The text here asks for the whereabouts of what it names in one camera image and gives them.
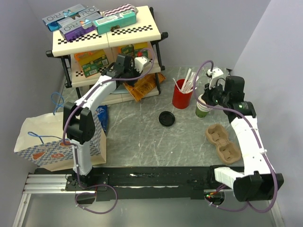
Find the black coffee cup lid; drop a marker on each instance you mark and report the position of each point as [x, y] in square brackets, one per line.
[166, 118]

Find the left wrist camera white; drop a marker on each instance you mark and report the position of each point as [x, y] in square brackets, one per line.
[140, 63]

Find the green snack box right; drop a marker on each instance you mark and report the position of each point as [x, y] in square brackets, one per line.
[126, 49]

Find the wavy striped pouch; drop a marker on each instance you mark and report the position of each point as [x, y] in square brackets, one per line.
[120, 9]

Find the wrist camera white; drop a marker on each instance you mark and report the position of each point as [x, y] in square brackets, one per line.
[216, 73]
[140, 63]

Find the green snack box left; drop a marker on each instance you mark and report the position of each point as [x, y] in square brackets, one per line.
[91, 68]

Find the green paper coffee cup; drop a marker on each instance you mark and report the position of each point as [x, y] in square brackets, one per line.
[201, 110]

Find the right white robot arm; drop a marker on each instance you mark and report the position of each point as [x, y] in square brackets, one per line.
[259, 180]

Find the white wrapped straws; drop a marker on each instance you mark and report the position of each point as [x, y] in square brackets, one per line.
[186, 87]

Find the orange snack bag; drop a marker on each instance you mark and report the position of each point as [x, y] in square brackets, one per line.
[145, 86]

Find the red straw holder cup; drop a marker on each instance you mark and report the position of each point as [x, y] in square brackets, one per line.
[180, 100]

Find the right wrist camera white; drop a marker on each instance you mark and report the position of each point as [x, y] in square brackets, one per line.
[216, 73]

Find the green yellow snack box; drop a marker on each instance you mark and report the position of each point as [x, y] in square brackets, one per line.
[140, 49]

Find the cream checkered shelf rack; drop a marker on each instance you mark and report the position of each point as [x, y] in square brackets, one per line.
[144, 30]

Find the orange snack box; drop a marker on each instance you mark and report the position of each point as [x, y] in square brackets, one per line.
[84, 58]

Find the purple R.O box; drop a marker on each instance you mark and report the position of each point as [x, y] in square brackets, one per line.
[77, 29]

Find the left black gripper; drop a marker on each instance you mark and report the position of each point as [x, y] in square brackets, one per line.
[137, 73]

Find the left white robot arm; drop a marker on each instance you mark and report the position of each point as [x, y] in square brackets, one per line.
[78, 118]

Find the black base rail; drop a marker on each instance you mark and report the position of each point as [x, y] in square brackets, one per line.
[140, 182]

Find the paper takeout bag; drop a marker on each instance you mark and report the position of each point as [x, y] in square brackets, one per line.
[40, 141]

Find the brown pulp cup carrier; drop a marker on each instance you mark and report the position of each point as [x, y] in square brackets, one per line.
[226, 150]

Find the blue chip bag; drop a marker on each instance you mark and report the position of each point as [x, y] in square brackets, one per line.
[102, 114]

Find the teal box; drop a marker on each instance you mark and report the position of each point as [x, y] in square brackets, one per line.
[107, 24]

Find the blue R.O box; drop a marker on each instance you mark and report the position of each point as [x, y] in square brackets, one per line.
[67, 16]

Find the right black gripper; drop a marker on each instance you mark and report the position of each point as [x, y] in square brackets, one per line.
[206, 96]

